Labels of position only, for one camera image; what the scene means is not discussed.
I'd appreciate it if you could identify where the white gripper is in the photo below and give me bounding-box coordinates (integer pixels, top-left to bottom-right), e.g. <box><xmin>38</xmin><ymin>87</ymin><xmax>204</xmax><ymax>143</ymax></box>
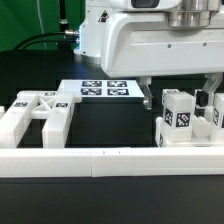
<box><xmin>101</xmin><ymin>12</ymin><xmax>224</xmax><ymax>110</ymax></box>

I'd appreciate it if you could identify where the white chair seat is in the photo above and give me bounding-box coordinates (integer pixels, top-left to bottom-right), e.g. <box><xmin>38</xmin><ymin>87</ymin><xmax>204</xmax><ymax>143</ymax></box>
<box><xmin>155</xmin><ymin>116</ymin><xmax>224</xmax><ymax>147</ymax></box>

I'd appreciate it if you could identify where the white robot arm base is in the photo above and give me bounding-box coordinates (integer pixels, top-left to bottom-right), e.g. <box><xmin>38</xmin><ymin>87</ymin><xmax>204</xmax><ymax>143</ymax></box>
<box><xmin>74</xmin><ymin>0</ymin><xmax>112</xmax><ymax>64</ymax></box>

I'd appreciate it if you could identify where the white tagged cube near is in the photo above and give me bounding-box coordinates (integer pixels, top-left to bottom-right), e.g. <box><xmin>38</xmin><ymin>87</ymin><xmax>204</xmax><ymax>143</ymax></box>
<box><xmin>162</xmin><ymin>89</ymin><xmax>180</xmax><ymax>105</ymax></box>

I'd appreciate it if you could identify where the white tag plate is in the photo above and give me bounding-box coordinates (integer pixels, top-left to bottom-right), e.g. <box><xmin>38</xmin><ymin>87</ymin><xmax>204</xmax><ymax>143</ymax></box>
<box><xmin>58</xmin><ymin>80</ymin><xmax>144</xmax><ymax>98</ymax></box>

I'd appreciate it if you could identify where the white U-shaped fence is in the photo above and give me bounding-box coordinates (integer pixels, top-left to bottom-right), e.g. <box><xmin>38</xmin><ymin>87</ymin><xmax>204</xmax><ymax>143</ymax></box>
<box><xmin>0</xmin><ymin>146</ymin><xmax>224</xmax><ymax>178</ymax></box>

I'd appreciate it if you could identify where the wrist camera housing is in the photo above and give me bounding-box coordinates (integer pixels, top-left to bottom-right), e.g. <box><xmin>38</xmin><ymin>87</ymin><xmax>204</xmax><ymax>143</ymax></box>
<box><xmin>109</xmin><ymin>0</ymin><xmax>182</xmax><ymax>11</ymax></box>

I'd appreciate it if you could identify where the white chair back frame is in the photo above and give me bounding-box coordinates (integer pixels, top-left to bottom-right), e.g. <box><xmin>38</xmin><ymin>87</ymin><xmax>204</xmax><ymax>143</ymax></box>
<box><xmin>0</xmin><ymin>91</ymin><xmax>82</xmax><ymax>149</ymax></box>

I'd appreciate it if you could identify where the black cable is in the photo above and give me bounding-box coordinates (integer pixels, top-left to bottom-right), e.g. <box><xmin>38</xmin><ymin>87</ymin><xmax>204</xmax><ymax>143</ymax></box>
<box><xmin>13</xmin><ymin>29</ymin><xmax>80</xmax><ymax>51</ymax></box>

